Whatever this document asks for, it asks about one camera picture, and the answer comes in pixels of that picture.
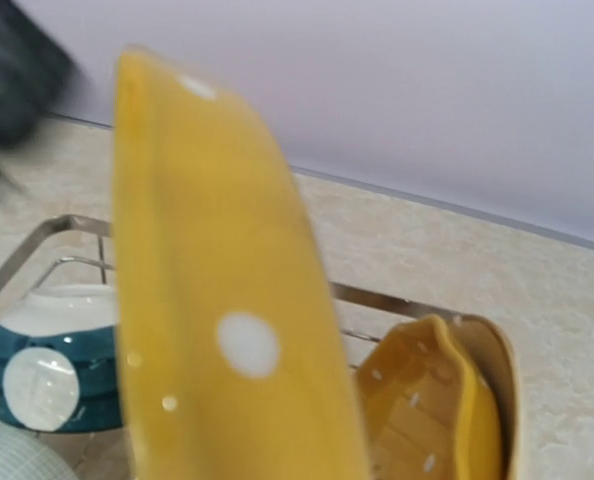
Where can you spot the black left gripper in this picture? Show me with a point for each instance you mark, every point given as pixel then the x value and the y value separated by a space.
pixel 35 73

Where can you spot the yellow polka dot plate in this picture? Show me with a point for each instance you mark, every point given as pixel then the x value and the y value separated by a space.
pixel 429 412
pixel 231 361

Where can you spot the cream bird pattern plate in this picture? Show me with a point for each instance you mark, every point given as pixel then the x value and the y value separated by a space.
pixel 491 350

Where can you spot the teal white ceramic bowl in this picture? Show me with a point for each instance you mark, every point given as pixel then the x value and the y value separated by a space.
pixel 58 361

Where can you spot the grey striped ceramic bowl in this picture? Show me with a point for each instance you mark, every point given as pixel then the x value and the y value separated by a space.
pixel 23 457

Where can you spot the metal wire dish rack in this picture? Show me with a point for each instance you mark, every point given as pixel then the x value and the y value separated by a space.
pixel 102 229

